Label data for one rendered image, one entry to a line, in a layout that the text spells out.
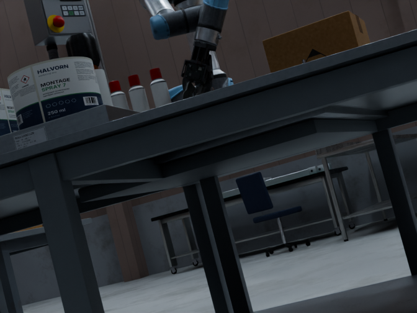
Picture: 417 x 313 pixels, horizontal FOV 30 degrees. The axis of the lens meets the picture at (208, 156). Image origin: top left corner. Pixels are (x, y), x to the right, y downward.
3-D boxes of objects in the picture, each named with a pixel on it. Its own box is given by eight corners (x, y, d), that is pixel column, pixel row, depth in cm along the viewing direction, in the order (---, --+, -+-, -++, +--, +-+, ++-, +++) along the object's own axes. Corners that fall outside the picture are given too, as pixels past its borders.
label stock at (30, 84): (45, 143, 192) (31, 87, 194) (119, 120, 188) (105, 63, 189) (5, 140, 173) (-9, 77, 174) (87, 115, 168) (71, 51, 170)
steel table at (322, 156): (442, 207, 994) (419, 125, 1003) (412, 226, 802) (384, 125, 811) (382, 221, 1027) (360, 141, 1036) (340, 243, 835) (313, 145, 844)
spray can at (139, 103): (138, 141, 238) (122, 77, 239) (144, 142, 243) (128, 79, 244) (154, 136, 236) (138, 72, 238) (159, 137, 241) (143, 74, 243)
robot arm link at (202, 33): (200, 29, 239) (225, 35, 237) (196, 44, 239) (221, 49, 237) (193, 25, 231) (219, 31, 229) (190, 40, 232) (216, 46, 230)
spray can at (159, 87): (160, 135, 236) (143, 70, 238) (165, 135, 241) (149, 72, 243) (176, 130, 235) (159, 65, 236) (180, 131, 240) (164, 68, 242)
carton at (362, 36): (282, 119, 254) (261, 40, 256) (303, 120, 276) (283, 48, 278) (372, 92, 243) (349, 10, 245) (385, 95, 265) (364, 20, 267)
